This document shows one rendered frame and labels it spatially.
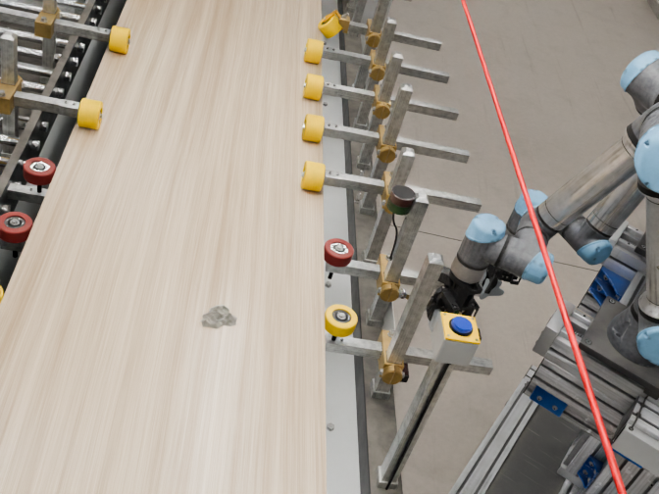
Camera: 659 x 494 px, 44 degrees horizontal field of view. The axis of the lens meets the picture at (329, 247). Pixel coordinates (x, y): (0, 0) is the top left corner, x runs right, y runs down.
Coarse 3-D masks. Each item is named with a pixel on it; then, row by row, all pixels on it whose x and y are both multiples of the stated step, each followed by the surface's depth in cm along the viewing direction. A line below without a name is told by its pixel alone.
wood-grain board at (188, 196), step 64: (128, 0) 292; (192, 0) 304; (256, 0) 317; (320, 0) 331; (128, 64) 260; (192, 64) 269; (256, 64) 279; (320, 64) 290; (128, 128) 234; (192, 128) 241; (256, 128) 249; (64, 192) 207; (128, 192) 213; (192, 192) 219; (256, 192) 226; (320, 192) 232; (64, 256) 190; (128, 256) 195; (192, 256) 200; (256, 256) 206; (320, 256) 212; (0, 320) 172; (64, 320) 176; (128, 320) 180; (192, 320) 185; (256, 320) 189; (320, 320) 194; (0, 384) 160; (64, 384) 164; (128, 384) 167; (192, 384) 171; (256, 384) 175; (320, 384) 179; (0, 448) 150; (64, 448) 153; (128, 448) 156; (192, 448) 160; (256, 448) 163; (320, 448) 167
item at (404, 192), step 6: (396, 186) 199; (402, 186) 200; (396, 192) 198; (402, 192) 198; (408, 192) 199; (402, 198) 196; (408, 198) 197; (408, 216) 201; (396, 228) 205; (396, 234) 206; (396, 240) 208; (390, 258) 211
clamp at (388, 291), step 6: (384, 258) 222; (378, 264) 223; (384, 264) 220; (378, 282) 219; (384, 282) 215; (390, 282) 215; (396, 282) 215; (378, 288) 215; (384, 288) 214; (390, 288) 213; (396, 288) 214; (378, 294) 217; (384, 294) 215; (390, 294) 215; (396, 294) 215; (384, 300) 216; (390, 300) 216
